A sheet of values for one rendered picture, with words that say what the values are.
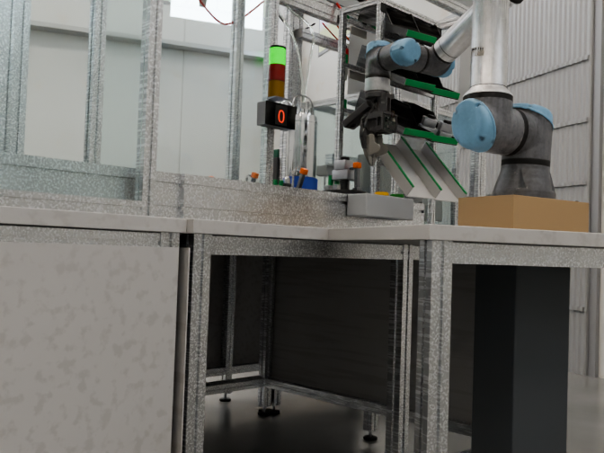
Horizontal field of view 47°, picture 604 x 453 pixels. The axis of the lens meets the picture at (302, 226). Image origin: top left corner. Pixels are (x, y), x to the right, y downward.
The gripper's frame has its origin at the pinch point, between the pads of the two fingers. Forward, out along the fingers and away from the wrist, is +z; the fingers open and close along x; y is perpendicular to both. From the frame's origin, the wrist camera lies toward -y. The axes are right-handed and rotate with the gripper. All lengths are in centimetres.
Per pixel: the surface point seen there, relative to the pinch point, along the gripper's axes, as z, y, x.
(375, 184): 4.5, -13.0, 18.9
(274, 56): -30.6, -20.4, -21.3
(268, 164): 1.6, -23.2, -19.6
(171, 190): 15, 7, -75
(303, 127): -27, -85, 56
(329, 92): -191, -516, 531
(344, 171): 2.6, -7.8, -2.3
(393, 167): -1.0, -7.5, 21.2
